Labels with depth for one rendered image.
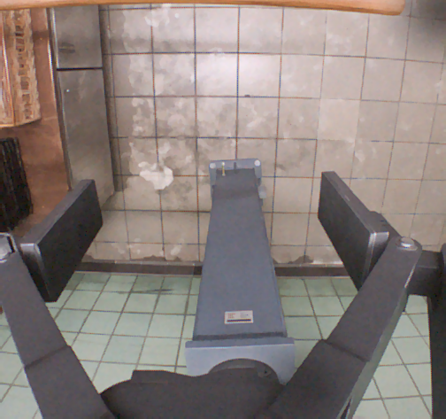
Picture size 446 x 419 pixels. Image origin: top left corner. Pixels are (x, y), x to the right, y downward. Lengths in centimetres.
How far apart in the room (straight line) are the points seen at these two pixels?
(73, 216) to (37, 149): 113
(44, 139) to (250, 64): 95
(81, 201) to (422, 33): 181
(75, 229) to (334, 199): 13
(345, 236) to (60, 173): 118
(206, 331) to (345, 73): 137
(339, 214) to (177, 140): 157
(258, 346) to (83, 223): 52
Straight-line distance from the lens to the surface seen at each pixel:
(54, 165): 128
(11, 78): 114
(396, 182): 196
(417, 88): 190
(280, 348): 67
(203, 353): 68
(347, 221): 16
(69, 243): 17
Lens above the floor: 166
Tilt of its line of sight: 69 degrees down
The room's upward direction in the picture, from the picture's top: 177 degrees counter-clockwise
